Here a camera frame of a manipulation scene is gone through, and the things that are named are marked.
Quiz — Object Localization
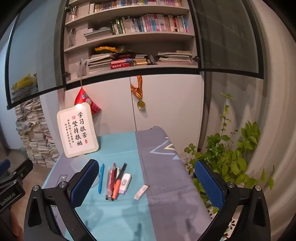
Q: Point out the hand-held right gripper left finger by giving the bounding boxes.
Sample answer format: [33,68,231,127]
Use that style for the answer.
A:
[23,159,100,241]

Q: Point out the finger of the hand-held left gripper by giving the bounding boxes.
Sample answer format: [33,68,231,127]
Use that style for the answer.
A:
[0,159,11,178]
[9,159,34,184]

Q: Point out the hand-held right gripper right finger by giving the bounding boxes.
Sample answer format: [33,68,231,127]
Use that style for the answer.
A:
[194,159,271,241]

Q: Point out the blue pen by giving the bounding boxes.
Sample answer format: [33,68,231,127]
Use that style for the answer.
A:
[98,163,105,194]

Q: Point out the translucent plastic cup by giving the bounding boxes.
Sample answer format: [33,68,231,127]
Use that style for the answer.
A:
[70,158,101,189]

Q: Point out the clear red gel pen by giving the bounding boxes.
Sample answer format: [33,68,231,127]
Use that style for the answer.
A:
[105,168,112,201]

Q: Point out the red patterned pen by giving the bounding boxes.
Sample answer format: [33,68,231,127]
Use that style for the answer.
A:
[109,163,116,197]

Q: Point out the orange highlighter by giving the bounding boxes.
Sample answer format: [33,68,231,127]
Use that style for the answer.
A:
[112,179,122,201]

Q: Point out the slim black pen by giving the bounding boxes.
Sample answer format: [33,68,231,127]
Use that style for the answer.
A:
[115,170,124,186]

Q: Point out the black marker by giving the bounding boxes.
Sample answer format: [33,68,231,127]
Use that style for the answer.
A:
[117,163,128,183]

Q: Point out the white and purple correction tape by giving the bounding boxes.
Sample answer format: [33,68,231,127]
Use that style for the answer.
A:
[118,173,132,194]

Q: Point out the white eraser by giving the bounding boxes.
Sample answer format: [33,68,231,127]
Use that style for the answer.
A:
[134,184,150,201]

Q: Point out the tall stack of papers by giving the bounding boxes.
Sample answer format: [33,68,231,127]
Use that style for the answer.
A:
[10,87,61,168]

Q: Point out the green leafy potted plant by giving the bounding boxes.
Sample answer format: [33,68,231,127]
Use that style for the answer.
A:
[184,93,275,214]

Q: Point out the blue and grey tablecloth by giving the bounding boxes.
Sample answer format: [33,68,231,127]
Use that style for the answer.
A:
[42,126,213,241]

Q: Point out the white framed calligraphy sign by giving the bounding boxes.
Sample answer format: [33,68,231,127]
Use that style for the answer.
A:
[57,103,100,158]

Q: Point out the red hanging ornament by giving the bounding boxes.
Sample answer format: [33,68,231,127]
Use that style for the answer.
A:
[74,88,102,114]

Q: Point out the yellow green bag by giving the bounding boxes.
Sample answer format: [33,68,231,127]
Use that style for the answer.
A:
[11,74,39,93]

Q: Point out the white lower cabinet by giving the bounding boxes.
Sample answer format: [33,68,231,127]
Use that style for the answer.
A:
[63,73,207,151]

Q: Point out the gold medal with striped ribbon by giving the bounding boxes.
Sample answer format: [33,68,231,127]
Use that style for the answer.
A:
[129,75,146,110]

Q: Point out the flat pile of magazines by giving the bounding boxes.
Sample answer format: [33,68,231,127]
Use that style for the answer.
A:
[86,53,114,75]

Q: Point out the black framed glass door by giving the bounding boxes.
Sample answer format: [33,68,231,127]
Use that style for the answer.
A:
[4,0,70,110]
[188,0,264,80]

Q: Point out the red hardcover books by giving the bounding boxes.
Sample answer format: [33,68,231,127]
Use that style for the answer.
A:
[110,59,137,70]

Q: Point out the flat pile of worn booklets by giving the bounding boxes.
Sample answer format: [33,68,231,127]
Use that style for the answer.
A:
[156,50,194,66]

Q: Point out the yellow and green flower garland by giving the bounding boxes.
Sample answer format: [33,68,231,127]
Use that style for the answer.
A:
[94,46,127,55]

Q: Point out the clear glass vase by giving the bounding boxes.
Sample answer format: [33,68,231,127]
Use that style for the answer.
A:
[68,28,77,47]

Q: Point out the flat pile of grey books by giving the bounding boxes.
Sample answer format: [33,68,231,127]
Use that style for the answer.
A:
[84,27,114,41]

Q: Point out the glass jar with sticks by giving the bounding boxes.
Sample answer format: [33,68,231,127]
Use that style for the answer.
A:
[69,6,79,22]

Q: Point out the row of upright pastel books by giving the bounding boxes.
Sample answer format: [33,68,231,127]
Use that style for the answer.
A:
[111,14,189,35]

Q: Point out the row of upright dark books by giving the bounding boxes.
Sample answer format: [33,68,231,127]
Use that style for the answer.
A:
[89,0,184,13]

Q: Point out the grey wall bookshelf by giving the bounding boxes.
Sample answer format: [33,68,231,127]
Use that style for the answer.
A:
[55,0,202,84]

